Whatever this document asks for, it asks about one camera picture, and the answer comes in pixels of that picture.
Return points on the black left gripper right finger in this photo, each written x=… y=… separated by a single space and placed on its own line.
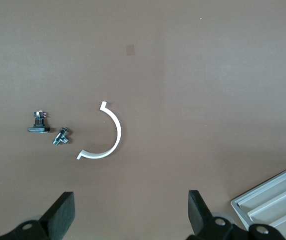
x=199 y=215

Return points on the black push button switch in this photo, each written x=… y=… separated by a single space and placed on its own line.
x=39 y=129

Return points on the small metal pipe fitting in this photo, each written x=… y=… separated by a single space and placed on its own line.
x=61 y=137

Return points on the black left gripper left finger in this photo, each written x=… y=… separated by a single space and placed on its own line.
x=58 y=215

